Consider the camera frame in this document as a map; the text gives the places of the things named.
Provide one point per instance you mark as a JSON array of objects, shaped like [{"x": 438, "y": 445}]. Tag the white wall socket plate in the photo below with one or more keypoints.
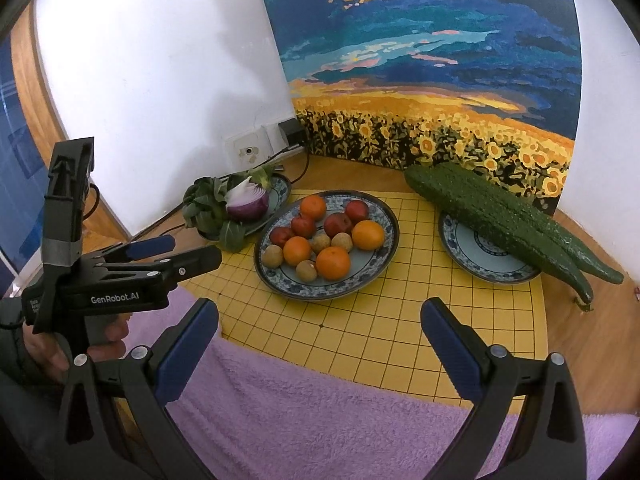
[
  {"x": 235, "y": 145},
  {"x": 272, "y": 135}
]

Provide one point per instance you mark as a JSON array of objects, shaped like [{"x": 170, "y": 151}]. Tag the brown longan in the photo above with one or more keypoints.
[
  {"x": 306, "y": 271},
  {"x": 342, "y": 241},
  {"x": 320, "y": 242},
  {"x": 273, "y": 256}
]

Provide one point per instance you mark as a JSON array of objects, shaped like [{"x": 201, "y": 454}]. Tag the purple fleece blanket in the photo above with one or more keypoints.
[{"x": 310, "y": 410}]

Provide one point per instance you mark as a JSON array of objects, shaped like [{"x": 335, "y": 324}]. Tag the large blue patterned plate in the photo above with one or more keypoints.
[{"x": 370, "y": 270}]

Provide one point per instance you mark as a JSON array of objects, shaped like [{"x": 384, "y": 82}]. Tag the sunflower field painting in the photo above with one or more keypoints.
[{"x": 425, "y": 60}]

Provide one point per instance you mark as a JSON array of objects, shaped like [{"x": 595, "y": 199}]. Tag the green leafy vegetable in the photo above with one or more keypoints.
[{"x": 205, "y": 205}]

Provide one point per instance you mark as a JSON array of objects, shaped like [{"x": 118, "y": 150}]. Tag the yellow grid board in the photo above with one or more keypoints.
[{"x": 400, "y": 330}]

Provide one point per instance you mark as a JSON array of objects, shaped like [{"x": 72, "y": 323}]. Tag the red plum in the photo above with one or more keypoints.
[
  {"x": 281, "y": 236},
  {"x": 356, "y": 211},
  {"x": 303, "y": 226},
  {"x": 338, "y": 225}
]

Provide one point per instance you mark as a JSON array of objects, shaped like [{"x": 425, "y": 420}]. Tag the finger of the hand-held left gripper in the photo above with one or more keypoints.
[
  {"x": 150, "y": 247},
  {"x": 200, "y": 260}
]

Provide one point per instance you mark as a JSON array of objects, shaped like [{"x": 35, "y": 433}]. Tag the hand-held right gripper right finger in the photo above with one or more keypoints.
[{"x": 452, "y": 350}]

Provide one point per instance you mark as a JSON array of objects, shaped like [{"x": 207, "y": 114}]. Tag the blue panel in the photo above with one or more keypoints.
[{"x": 15, "y": 160}]

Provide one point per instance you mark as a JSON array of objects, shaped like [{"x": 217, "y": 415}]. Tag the halved red onion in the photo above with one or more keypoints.
[{"x": 248, "y": 205}]

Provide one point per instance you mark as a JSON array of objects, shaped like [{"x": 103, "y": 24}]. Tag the small blue patterned plate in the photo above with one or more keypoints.
[
  {"x": 280, "y": 192},
  {"x": 470, "y": 255}
]

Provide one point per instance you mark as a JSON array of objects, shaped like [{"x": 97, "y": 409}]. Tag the wooden door frame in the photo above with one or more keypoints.
[{"x": 35, "y": 85}]

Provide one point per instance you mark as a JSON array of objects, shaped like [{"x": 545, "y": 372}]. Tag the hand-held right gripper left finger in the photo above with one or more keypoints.
[{"x": 187, "y": 350}]

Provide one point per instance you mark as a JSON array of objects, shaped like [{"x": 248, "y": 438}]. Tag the person's left hand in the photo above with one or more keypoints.
[{"x": 112, "y": 332}]

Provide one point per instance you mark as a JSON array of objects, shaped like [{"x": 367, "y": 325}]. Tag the green cucumber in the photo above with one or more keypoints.
[
  {"x": 475, "y": 205},
  {"x": 590, "y": 260}
]

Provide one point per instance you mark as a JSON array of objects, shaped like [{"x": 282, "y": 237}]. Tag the black power adapter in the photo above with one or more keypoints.
[{"x": 292, "y": 132}]

